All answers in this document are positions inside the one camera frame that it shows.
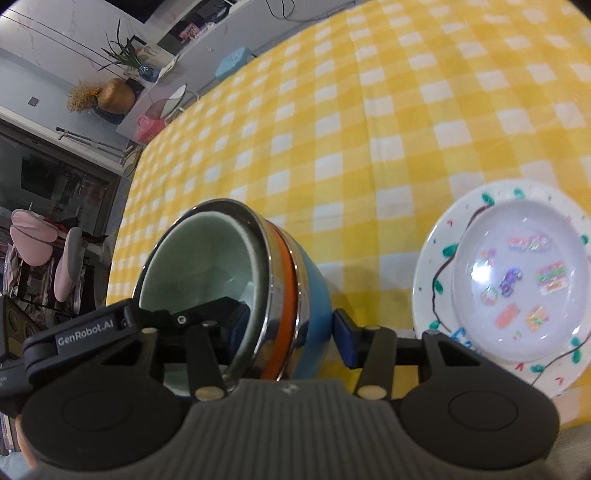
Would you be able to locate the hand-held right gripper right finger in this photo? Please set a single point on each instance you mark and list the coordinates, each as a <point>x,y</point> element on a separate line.
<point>346,339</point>

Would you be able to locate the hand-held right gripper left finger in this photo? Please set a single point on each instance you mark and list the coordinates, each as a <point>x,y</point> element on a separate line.
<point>203,360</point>

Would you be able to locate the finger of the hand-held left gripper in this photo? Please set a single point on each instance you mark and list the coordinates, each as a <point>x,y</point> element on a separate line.
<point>194,314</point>

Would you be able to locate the green ceramic bowl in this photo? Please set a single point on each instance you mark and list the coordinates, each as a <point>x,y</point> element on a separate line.
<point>194,267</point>

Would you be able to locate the blue steel bowl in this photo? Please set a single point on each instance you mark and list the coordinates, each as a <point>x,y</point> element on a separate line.
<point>314,300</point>

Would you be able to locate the orange steel bowl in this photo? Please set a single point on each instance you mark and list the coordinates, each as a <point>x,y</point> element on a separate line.
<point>288,295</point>

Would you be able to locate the large white painted plate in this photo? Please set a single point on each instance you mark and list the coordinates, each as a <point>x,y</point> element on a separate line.
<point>434,277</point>

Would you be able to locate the small white sticker plate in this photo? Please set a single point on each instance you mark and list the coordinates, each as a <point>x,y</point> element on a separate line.
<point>531,230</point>

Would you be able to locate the yellow checkered tablecloth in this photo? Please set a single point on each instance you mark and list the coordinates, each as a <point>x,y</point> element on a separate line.
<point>369,138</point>

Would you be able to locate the gold vase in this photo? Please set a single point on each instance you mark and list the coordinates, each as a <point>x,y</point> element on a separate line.
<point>115,96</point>

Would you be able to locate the dried flowers in dark vase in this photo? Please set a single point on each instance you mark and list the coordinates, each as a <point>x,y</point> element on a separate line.
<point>83,96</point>

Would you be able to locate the stack of papers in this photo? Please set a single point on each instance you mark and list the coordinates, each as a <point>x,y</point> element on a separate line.
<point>167,66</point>

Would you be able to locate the blue plastic stool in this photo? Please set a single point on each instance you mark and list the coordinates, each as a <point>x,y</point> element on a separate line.
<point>233,62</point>

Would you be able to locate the green plant in blue vase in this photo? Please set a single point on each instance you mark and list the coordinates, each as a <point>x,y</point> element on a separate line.
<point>127,53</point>

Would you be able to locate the pink photo frame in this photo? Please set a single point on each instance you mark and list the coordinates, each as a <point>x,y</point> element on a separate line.
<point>189,32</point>

